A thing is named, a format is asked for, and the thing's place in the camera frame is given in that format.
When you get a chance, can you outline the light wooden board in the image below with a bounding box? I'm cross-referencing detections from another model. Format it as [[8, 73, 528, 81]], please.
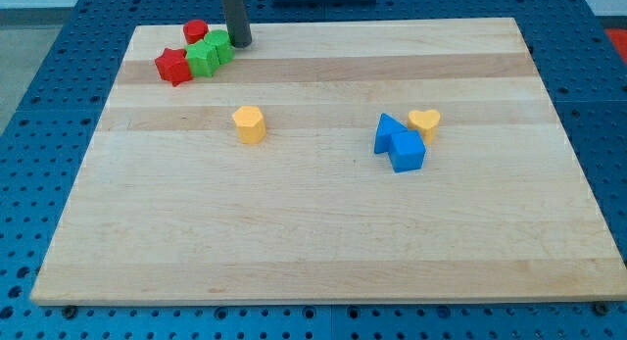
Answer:
[[30, 18, 626, 307]]

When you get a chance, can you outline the blue cube block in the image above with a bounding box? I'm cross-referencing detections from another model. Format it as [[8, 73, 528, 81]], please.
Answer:
[[388, 130, 426, 172]]

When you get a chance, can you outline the red star block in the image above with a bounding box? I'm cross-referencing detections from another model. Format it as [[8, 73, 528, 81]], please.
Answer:
[[155, 48, 193, 86]]

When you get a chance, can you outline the yellow hexagon block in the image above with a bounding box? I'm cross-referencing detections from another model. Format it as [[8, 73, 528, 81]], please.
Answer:
[[232, 106, 266, 144]]

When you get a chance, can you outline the yellow heart block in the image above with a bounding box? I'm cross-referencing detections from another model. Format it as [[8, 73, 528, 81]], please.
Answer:
[[407, 109, 441, 145]]

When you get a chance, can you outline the red cylinder block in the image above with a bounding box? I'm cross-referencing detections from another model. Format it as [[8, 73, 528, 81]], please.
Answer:
[[182, 19, 209, 44]]

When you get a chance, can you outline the green cube block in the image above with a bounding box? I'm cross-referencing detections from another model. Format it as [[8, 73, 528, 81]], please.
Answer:
[[185, 40, 220, 77]]

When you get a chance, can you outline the green cylinder block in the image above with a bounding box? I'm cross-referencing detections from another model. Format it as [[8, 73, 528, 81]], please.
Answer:
[[204, 29, 234, 65]]

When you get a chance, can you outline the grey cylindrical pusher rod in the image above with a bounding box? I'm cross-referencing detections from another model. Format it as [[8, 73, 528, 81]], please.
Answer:
[[220, 0, 252, 48]]

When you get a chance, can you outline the blue triangle block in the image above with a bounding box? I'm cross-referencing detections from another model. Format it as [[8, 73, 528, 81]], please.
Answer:
[[373, 113, 408, 154]]

